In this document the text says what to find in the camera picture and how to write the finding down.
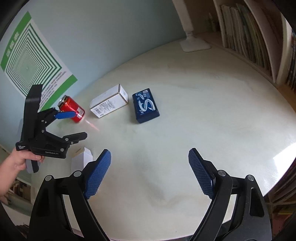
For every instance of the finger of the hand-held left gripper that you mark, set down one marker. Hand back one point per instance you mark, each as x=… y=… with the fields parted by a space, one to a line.
x=76 y=136
x=66 y=115

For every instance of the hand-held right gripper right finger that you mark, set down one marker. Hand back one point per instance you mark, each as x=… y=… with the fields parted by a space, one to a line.
x=201 y=173

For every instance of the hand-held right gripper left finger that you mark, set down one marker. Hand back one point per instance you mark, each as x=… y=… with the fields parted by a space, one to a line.
x=98 y=173

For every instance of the red drink can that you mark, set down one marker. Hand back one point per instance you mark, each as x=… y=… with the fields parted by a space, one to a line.
x=72 y=106

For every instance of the person's left forearm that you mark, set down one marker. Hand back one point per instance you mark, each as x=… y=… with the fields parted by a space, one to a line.
x=5 y=183

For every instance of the person's left hand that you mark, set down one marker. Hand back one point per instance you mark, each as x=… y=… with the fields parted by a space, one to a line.
x=19 y=161

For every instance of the small white pink box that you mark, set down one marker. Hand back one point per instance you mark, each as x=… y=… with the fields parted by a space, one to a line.
x=79 y=162

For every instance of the long white cardboard box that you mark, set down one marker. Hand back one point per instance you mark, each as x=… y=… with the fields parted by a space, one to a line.
x=106 y=103

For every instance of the dark blue box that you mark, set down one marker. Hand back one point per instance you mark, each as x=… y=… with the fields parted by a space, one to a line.
x=145 y=106

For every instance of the pile of low shelf books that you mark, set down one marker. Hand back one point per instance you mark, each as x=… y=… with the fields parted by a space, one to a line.
x=284 y=190

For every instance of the white desk lamp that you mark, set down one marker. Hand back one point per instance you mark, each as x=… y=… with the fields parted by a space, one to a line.
x=194 y=44

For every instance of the wooden bookshelf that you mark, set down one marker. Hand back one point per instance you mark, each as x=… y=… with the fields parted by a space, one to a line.
x=283 y=58

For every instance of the row of thin books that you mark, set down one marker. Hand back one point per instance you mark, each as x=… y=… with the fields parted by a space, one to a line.
x=240 y=32

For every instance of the pink leaning book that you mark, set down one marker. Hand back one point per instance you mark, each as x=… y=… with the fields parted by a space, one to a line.
x=261 y=27

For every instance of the green striped wall poster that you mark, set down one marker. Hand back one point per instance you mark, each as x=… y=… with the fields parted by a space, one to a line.
x=25 y=67

